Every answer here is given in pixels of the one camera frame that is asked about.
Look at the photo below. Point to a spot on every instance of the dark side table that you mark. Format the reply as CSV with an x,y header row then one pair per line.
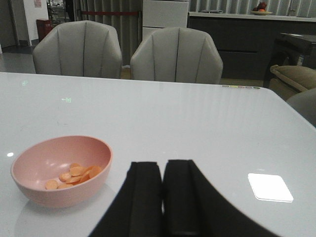
x,y
292,49

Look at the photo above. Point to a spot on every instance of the orange ham slices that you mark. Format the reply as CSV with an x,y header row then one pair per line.
x,y
75,175

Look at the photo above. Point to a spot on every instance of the olive cushion seat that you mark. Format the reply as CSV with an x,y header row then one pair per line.
x,y
286,81

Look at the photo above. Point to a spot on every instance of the red trash bin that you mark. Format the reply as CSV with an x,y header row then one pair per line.
x,y
44,26

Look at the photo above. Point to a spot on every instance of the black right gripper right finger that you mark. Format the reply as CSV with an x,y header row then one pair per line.
x,y
194,208

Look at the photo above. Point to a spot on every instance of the beige upholstered chair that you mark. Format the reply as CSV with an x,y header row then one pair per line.
x,y
81,48
177,55

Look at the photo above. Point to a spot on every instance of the dark grey sideboard counter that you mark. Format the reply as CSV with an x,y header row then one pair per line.
x,y
245,42

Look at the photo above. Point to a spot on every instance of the pink plastic bowl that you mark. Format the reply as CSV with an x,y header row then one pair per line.
x,y
63,171

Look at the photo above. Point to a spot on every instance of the white cabinet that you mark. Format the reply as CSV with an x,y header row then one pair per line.
x,y
162,14

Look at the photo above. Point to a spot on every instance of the right beige upholstered chair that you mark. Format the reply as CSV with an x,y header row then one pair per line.
x,y
177,55

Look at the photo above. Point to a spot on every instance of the fruit plate on counter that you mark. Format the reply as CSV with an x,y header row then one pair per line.
x,y
261,9

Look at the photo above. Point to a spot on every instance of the red barrier belt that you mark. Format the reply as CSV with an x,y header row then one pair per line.
x,y
111,13

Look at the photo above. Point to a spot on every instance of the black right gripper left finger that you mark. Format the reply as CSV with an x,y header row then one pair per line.
x,y
136,210

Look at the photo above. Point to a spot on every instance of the left beige upholstered chair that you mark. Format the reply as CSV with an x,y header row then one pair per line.
x,y
81,48

